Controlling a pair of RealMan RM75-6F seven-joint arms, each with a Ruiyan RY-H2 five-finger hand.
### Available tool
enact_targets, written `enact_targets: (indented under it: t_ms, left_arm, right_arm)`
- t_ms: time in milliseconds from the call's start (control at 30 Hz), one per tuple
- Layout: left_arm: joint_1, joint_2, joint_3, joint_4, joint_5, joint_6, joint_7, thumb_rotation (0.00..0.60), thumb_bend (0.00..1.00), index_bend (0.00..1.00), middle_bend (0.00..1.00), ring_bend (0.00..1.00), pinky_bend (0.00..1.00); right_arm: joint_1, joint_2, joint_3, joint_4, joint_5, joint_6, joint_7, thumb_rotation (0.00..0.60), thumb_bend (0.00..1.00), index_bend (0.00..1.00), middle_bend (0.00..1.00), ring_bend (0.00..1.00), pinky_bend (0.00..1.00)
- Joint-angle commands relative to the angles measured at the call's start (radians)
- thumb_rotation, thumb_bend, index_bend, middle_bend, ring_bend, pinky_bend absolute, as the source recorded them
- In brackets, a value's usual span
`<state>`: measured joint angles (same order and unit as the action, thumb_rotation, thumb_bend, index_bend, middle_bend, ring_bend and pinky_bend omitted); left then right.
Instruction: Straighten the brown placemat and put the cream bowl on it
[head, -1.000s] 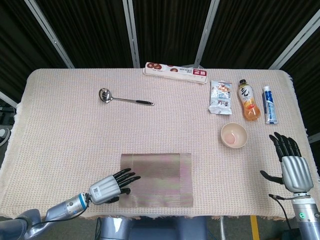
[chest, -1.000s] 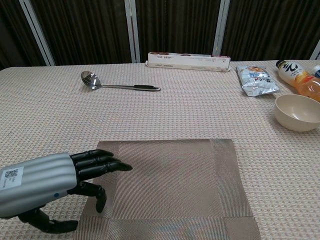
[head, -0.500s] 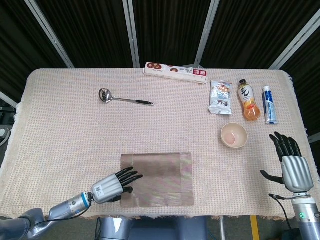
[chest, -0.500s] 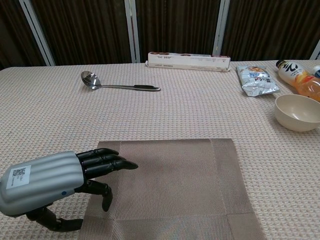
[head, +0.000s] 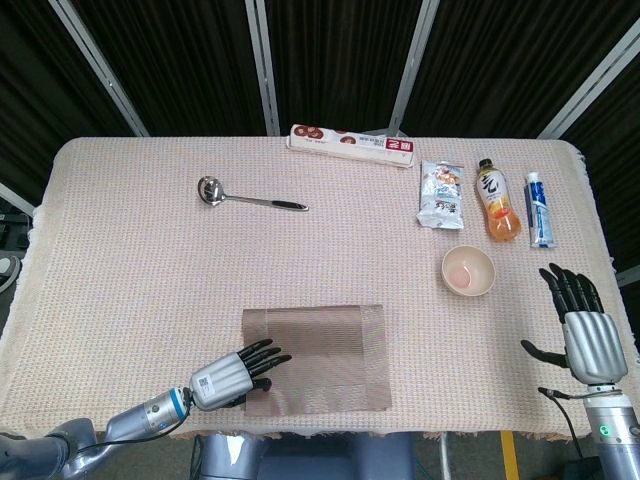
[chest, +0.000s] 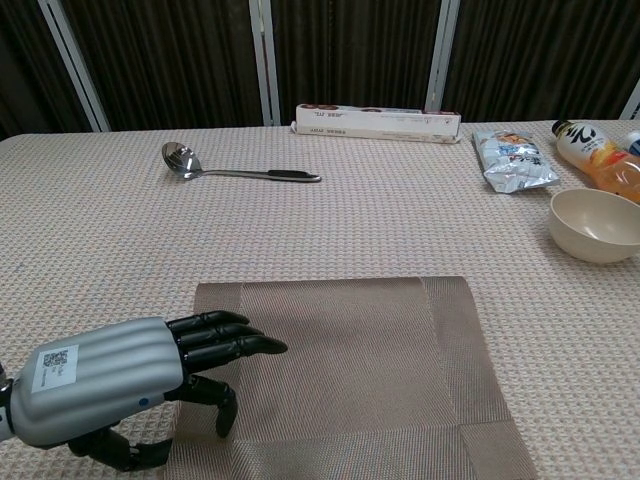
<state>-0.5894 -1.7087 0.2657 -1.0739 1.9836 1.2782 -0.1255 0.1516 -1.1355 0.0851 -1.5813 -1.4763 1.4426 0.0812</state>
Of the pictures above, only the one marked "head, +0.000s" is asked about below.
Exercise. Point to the long white cling film box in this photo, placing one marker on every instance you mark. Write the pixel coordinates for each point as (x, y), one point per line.
(350, 145)

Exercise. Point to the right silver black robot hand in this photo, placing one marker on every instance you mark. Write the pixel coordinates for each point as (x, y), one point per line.
(595, 345)

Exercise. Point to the dark equipment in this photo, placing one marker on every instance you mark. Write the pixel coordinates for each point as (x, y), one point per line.
(12, 230)

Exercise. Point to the silver snack packet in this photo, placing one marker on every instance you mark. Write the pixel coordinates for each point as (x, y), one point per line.
(441, 195)

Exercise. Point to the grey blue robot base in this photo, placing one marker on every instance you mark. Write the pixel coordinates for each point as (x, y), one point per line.
(325, 460)

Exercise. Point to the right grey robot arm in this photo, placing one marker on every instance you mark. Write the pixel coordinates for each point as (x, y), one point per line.
(615, 435)

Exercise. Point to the orange tea bottle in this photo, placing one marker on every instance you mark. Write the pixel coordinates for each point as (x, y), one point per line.
(497, 205)

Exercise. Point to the light brown bowl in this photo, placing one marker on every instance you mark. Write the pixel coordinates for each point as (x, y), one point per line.
(467, 270)

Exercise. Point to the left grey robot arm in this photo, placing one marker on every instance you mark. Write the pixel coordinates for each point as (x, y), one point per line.
(145, 417)

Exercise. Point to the silver aluminium frame post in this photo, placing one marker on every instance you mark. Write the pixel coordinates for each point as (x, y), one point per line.
(262, 65)
(412, 65)
(590, 82)
(630, 276)
(100, 67)
(17, 197)

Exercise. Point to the beige woven tablecloth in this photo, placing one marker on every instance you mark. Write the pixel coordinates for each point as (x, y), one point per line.
(150, 280)

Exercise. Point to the brown woven placemat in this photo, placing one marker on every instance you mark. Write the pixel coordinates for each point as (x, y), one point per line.
(325, 355)

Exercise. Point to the white round device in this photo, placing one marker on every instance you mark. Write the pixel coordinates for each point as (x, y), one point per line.
(7, 270)

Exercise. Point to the black pleated curtain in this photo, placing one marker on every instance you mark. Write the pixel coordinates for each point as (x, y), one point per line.
(175, 60)

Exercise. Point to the blue white toothpaste tube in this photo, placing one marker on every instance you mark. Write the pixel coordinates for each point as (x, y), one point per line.
(540, 215)

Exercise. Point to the grey metal table leg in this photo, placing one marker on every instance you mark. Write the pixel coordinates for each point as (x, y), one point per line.
(445, 457)

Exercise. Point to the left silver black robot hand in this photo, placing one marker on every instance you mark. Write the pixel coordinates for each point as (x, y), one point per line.
(220, 382)

